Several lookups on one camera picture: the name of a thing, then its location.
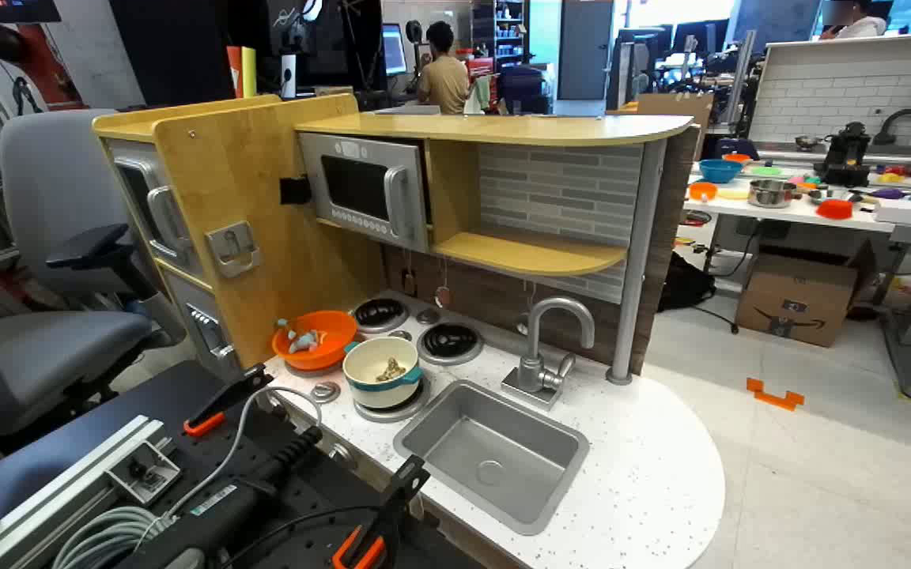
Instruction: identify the small beige food item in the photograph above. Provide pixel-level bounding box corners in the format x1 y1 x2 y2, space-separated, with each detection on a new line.
367 359 411 385

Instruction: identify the black stove burner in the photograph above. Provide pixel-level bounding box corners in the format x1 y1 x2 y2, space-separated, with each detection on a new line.
346 293 414 340
346 372 435 426
414 320 486 371

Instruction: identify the orange plastic bowl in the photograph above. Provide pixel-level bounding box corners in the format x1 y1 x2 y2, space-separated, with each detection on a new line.
270 308 360 378

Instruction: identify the silver sink basin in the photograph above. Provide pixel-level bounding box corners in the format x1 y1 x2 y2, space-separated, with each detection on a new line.
393 378 592 539

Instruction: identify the blue bowl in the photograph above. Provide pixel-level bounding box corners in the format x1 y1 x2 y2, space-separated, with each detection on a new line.
695 154 743 187

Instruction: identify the red orange bowl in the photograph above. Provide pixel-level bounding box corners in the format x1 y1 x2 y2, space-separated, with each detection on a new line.
811 194 857 222

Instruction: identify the yellow wooden shelf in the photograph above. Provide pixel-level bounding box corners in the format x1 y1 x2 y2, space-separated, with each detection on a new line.
429 227 630 282

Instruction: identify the silver toy faucet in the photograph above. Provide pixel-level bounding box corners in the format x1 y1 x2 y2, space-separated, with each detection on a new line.
495 293 597 412

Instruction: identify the silver toy microwave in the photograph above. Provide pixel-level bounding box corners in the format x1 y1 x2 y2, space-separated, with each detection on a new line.
297 132 433 252

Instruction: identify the grey tile backsplash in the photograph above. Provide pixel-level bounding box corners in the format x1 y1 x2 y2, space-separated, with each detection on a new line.
475 144 647 249

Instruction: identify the yellow wooden top board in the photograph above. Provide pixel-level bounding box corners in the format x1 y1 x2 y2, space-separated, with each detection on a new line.
295 109 695 153

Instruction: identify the small grey toy item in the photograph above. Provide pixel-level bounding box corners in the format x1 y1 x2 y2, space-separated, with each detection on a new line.
274 317 330 359

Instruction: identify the silver support pole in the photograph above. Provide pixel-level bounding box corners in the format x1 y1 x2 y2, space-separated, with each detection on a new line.
603 138 671 389

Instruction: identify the small black box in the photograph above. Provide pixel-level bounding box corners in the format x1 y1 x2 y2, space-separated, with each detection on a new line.
279 174 317 208

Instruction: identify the person in tan shirt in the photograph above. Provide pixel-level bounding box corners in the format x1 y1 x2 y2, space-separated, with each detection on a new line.
411 20 475 116

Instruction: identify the grey dispenser panel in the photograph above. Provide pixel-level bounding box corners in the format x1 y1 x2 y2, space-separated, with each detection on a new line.
202 219 262 282

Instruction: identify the black bag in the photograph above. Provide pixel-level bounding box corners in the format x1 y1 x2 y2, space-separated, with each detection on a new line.
655 249 722 317

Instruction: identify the wooden toy kitchen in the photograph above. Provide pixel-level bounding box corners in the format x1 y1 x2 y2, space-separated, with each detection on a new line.
89 92 727 569

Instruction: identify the computer monitor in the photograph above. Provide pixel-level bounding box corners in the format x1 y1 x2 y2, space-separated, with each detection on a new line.
380 20 414 81

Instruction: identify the silver drawer front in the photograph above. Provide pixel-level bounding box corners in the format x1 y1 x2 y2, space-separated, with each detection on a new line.
173 289 244 378

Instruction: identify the black cylindrical tool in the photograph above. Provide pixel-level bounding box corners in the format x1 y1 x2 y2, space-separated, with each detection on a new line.
134 424 330 569

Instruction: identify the small white device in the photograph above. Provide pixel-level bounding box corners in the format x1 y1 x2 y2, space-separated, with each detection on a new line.
279 51 299 104

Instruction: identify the yellow box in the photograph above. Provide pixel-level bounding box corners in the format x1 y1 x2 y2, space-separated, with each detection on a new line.
225 43 259 102

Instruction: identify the silver oven door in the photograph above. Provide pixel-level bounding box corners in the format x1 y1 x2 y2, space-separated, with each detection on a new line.
104 138 205 289

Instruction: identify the white work table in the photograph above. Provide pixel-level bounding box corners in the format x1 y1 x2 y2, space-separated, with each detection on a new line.
681 171 911 406

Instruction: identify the cardboard box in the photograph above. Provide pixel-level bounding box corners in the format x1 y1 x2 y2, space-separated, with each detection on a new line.
732 249 871 352

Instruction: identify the grey office chair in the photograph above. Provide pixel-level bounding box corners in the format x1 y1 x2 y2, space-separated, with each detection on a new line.
0 109 180 441

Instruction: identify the black machine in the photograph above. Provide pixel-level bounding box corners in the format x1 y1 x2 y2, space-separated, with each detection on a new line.
811 121 877 189

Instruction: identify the white brick pattern panel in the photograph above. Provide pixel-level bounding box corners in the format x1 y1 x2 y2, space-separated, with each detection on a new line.
745 31 911 153

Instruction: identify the red machine part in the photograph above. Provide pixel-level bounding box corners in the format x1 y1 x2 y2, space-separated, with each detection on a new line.
0 10 89 111

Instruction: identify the person in white shirt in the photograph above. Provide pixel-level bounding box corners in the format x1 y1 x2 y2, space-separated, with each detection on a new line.
819 0 893 46

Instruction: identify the white bowl with teal handles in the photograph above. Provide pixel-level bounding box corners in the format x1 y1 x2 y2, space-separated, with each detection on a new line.
338 333 428 416

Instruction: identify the black clamp with orange handle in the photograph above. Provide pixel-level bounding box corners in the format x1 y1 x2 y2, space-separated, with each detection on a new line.
180 363 274 443
330 454 433 569

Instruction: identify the orange bracket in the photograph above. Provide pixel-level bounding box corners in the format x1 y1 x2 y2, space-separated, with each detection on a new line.
743 378 807 416

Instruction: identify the grey square bracket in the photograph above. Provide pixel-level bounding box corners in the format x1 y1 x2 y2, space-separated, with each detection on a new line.
104 441 183 507

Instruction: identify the white cable bundle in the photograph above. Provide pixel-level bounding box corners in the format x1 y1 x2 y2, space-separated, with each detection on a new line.
51 382 323 569

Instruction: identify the aluminium rail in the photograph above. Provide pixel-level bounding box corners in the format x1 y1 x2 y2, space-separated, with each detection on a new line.
0 412 167 569

